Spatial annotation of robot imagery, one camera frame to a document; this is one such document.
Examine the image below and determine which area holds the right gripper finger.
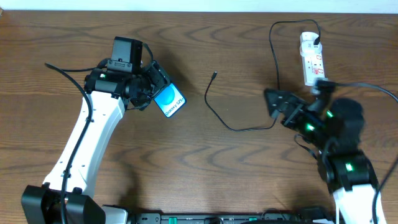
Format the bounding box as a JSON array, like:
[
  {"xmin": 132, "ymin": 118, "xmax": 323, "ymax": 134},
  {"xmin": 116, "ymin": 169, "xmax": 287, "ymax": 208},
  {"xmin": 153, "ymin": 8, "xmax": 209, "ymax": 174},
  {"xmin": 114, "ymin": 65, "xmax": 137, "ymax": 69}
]
[
  {"xmin": 267, "ymin": 96, "xmax": 286, "ymax": 118},
  {"xmin": 264, "ymin": 88, "xmax": 307, "ymax": 105}
]

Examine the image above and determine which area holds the blue Galaxy smartphone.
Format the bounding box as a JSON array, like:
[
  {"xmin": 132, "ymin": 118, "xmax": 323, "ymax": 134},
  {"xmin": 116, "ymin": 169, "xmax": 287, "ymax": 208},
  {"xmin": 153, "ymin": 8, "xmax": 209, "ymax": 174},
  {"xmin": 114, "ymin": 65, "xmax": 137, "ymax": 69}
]
[{"xmin": 154, "ymin": 83, "xmax": 187, "ymax": 118}]

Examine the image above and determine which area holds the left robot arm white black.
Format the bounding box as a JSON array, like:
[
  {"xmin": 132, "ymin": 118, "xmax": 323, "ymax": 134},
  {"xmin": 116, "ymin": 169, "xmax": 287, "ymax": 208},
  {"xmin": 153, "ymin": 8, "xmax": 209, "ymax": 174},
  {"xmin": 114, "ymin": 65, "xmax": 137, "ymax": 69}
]
[{"xmin": 21, "ymin": 58, "xmax": 184, "ymax": 223}]

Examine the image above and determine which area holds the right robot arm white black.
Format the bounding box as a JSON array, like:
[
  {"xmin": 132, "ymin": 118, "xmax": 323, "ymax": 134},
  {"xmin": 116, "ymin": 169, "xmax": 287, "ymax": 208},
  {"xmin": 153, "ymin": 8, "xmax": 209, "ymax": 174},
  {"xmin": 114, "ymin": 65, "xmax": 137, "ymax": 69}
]
[{"xmin": 264, "ymin": 87, "xmax": 386, "ymax": 223}]

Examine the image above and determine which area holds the white charger adapter plug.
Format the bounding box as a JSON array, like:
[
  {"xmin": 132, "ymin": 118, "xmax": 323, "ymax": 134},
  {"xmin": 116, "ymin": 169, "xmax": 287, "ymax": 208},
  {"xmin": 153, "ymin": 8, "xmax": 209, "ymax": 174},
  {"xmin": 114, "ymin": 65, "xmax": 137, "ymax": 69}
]
[{"xmin": 300, "ymin": 32, "xmax": 323, "ymax": 57}]

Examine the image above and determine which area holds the white power strip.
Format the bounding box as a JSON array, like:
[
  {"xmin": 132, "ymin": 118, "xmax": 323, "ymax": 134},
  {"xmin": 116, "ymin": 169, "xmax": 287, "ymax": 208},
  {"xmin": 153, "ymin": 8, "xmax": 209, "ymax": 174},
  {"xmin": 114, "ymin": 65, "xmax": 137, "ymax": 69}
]
[{"xmin": 300, "ymin": 41, "xmax": 325, "ymax": 86}]

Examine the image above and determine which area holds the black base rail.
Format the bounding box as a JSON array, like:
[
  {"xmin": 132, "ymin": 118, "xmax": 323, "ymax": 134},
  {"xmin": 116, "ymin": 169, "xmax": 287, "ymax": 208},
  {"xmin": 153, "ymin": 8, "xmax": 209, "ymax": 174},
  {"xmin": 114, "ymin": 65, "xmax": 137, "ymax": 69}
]
[{"xmin": 102, "ymin": 205, "xmax": 336, "ymax": 224}]

